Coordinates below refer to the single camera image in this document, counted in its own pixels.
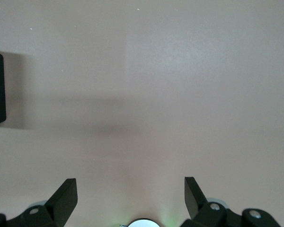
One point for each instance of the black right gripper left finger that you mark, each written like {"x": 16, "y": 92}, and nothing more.
{"x": 59, "y": 203}

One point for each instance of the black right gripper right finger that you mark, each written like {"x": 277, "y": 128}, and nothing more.
{"x": 196, "y": 203}

